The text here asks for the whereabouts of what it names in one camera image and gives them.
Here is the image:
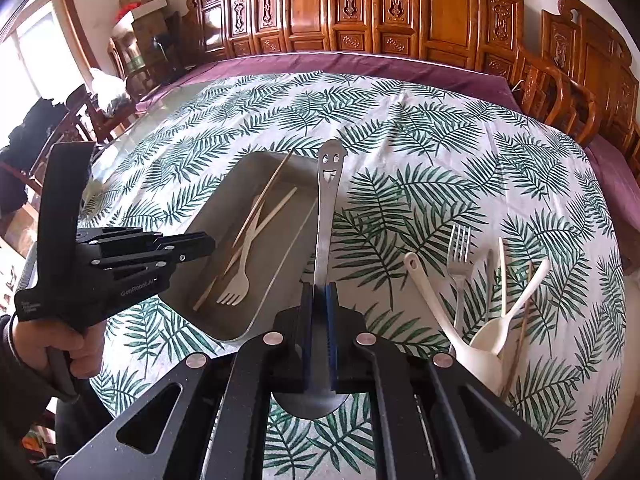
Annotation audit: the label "smiley face metal spoon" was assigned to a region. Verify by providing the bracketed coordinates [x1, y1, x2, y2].
[276, 139, 346, 419]

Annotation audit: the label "light bamboo chopstick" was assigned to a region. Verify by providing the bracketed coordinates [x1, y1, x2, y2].
[192, 151, 293, 311]
[222, 186, 297, 276]

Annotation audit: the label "stainless steel fork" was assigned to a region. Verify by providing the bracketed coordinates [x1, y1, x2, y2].
[447, 224, 473, 335]

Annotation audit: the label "cream plastic spoon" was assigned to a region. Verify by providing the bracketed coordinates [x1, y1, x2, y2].
[471, 258, 551, 356]

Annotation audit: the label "cream spoon with hole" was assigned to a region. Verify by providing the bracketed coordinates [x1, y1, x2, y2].
[402, 251, 504, 395]

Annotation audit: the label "person's left hand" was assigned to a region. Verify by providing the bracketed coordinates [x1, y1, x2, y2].
[11, 318, 106, 379]

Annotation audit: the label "grey metal tray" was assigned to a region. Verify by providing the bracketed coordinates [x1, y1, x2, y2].
[160, 152, 318, 346]

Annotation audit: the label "dark wooden dining chair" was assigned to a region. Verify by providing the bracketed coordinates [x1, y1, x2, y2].
[0, 29, 166, 196]

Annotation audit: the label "green fern print tablecloth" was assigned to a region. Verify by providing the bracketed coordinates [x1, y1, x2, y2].
[80, 72, 626, 477]

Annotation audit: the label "stacked cardboard boxes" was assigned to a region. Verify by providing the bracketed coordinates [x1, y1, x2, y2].
[111, 0, 168, 70]

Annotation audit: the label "purple armchair cushion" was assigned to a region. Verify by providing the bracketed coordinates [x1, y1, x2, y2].
[585, 136, 640, 275]

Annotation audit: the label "long carved wooden sofa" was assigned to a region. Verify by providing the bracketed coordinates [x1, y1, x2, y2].
[164, 0, 572, 126]

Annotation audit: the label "carved wooden armchair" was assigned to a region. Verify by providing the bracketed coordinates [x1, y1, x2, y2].
[540, 0, 639, 177]

